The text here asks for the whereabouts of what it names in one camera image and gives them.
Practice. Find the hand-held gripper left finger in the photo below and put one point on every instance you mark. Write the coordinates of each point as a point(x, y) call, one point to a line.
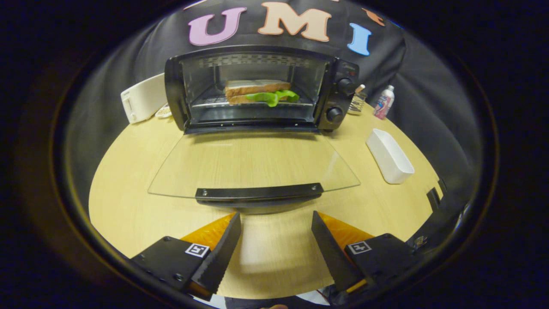
point(223, 253)

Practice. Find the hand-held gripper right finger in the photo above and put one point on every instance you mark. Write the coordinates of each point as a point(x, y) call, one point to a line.
point(330, 253)

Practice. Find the black toaster oven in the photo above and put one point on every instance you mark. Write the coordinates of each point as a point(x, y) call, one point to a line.
point(253, 124)

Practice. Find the sandwich with green lettuce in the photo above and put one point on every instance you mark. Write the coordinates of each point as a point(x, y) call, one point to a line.
point(257, 91)

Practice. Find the white rectangular tray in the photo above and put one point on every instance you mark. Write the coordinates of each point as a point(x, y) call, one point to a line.
point(389, 156)

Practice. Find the black table clamp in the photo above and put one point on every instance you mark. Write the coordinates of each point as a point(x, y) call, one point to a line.
point(442, 185)
point(433, 198)

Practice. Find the small white device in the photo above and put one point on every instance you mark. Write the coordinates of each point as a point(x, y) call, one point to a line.
point(164, 111)

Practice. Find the white bottle with red label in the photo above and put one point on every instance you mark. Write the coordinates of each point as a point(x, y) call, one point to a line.
point(384, 103)

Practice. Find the white plastic appliance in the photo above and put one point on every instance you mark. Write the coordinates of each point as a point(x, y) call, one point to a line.
point(143, 98)

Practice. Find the black backdrop cloth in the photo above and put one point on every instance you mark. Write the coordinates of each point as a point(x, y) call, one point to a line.
point(420, 86)

